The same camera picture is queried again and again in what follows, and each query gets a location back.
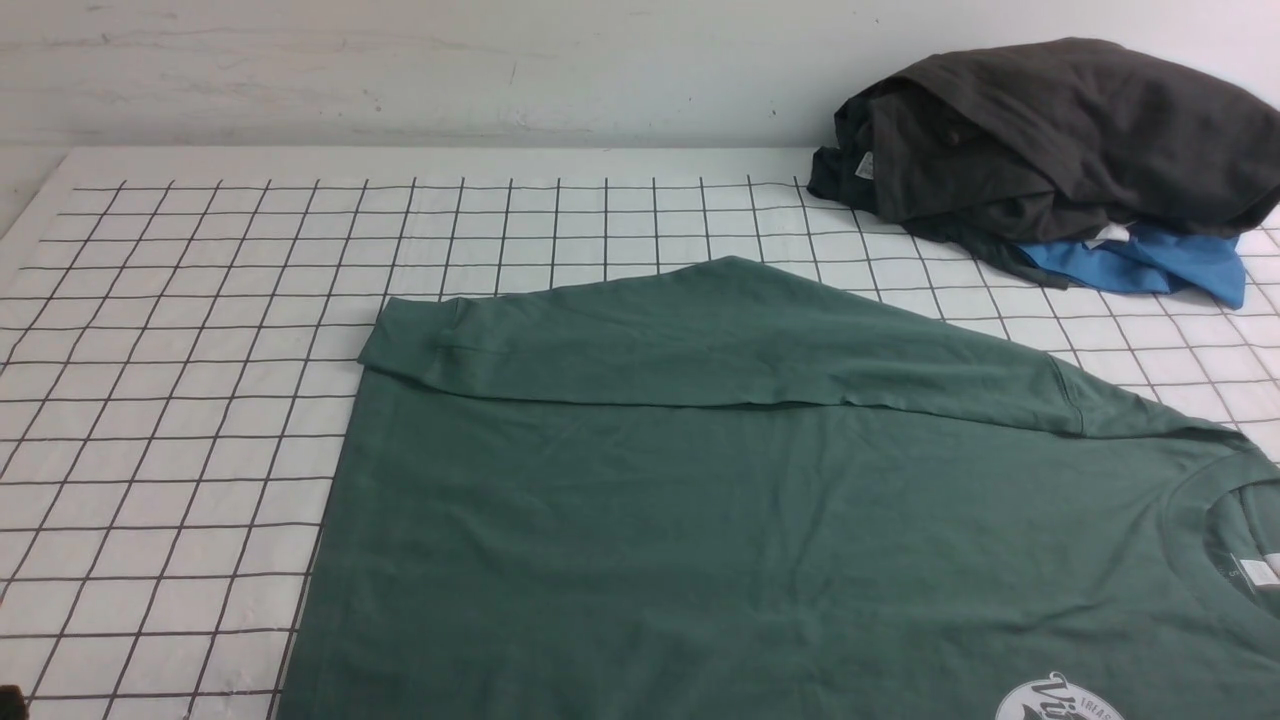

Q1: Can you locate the green long-sleeve shirt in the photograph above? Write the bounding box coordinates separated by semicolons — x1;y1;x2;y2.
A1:
278;258;1279;719

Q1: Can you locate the dark grey crumpled garment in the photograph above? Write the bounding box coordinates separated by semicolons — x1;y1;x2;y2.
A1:
806;38;1279;288

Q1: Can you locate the white grid-pattern table cloth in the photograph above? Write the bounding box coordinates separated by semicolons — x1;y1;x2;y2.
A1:
1;147;1277;719

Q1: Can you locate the blue crumpled garment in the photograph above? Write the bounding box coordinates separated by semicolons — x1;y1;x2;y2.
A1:
1018;223;1245;310

